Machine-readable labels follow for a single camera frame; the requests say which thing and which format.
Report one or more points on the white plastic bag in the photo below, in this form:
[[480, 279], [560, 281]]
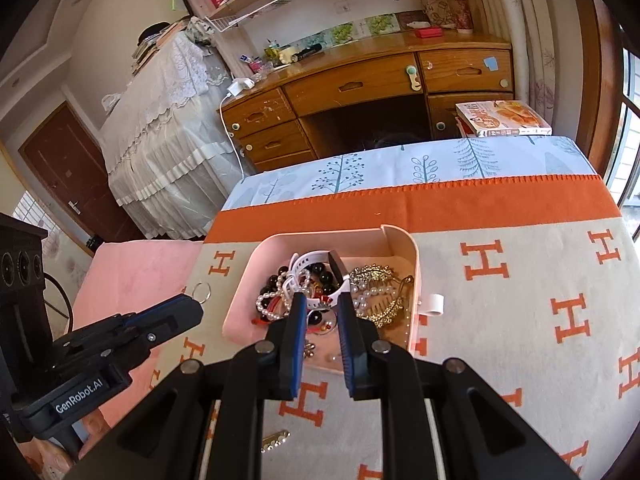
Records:
[[111, 101]]

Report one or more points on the green plant picture strip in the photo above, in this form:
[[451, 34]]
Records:
[[345, 32]]

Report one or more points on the black hat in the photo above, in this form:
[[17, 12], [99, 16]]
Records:
[[155, 30]]

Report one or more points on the stack of books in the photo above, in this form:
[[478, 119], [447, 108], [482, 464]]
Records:
[[150, 50]]

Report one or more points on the food cover book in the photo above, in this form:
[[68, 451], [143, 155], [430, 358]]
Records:
[[505, 115]]

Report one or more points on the pink storage box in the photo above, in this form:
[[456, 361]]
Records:
[[320, 240]]

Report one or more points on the black flashlight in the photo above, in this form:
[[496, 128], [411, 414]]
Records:
[[307, 52]]

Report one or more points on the pink pen holder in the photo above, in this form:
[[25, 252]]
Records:
[[256, 66]]

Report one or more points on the window with metal grille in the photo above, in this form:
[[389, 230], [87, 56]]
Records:
[[630, 160]]

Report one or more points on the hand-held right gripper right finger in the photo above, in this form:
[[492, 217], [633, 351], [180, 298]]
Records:
[[347, 350]]

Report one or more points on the pink blanket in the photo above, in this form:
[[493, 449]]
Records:
[[140, 270]]

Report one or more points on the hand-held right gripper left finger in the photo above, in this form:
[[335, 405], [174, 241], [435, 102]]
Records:
[[298, 350]]

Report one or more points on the pale floral curtain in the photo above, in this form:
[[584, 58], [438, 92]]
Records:
[[540, 60]]

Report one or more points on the white lace cover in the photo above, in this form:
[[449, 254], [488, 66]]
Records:
[[165, 125]]

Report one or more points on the floral jar with white lid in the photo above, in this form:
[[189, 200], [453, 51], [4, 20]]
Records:
[[459, 15]]

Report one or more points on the blue sticker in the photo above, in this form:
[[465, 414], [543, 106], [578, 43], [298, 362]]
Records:
[[491, 63]]

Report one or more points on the white smartwatch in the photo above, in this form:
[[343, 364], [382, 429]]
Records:
[[337, 265]]

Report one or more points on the orange and beige patterned blanket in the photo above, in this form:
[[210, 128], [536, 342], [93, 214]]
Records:
[[500, 310]]

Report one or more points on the rhinestone bar hair clip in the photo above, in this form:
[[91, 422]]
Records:
[[274, 441]]

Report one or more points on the white power adapter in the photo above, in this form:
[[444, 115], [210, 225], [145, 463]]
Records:
[[240, 86]]

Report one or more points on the wooden desk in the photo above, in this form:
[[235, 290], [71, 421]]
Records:
[[360, 85]]

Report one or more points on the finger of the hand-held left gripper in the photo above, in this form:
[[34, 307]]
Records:
[[160, 308], [175, 322]]

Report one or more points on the floral gift bag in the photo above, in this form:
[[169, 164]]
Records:
[[435, 10]]

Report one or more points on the white drawer safety lock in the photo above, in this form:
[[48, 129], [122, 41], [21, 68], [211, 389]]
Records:
[[414, 80]]

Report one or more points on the small red box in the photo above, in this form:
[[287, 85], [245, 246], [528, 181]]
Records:
[[429, 33]]

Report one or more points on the brown wooden door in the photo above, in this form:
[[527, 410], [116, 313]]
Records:
[[65, 160]]

